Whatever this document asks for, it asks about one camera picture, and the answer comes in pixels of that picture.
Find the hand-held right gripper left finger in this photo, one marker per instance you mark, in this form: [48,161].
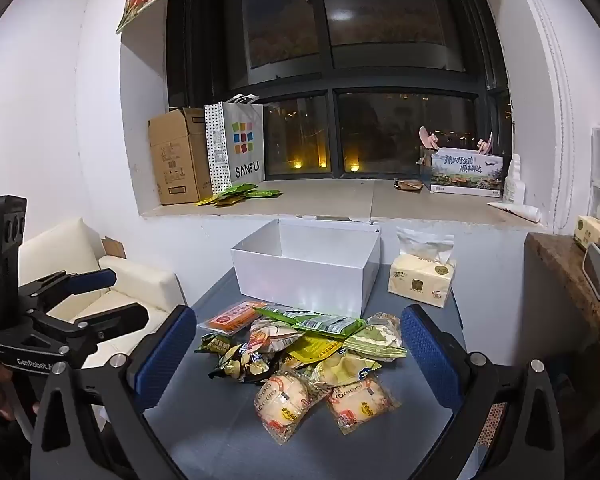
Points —
[164,357]

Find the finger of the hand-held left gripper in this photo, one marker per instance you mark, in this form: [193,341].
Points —
[110,317]
[92,280]

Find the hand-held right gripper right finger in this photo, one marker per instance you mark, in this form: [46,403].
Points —
[430,355]

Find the round rice cake packet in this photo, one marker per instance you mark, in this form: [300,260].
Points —
[282,400]
[362,400]

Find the pile of mixed snack packets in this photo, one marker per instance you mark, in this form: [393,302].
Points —
[305,340]

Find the white cardboard box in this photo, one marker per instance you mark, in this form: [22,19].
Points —
[300,280]

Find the cream sofa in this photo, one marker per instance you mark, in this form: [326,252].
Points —
[130,285]

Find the brown cardboard piece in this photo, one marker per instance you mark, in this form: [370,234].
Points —
[114,247]

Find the yellow tissue pack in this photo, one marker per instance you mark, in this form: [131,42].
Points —
[420,280]

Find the brown cardboard box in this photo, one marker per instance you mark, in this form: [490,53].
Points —
[175,160]

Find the wooden shelf board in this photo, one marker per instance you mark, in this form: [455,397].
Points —
[555,270]

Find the white tube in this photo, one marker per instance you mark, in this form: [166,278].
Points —
[515,211]

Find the stack of green sachets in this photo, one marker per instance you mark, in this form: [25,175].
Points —
[240,194]

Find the brown wrapper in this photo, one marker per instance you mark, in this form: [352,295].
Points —
[407,185]

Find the white dotted shopping bag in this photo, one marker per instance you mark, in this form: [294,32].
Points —
[235,160]

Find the printed landscape carton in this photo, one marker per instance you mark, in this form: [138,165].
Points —
[467,172]

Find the white plastic bottle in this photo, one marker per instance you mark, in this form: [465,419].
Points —
[514,182]

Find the small yellow box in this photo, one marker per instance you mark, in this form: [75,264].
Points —
[592,230]

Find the pink plastic item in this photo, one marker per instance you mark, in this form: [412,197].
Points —
[485,145]
[427,139]

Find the dark glass window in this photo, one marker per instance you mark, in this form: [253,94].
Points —
[380,20]

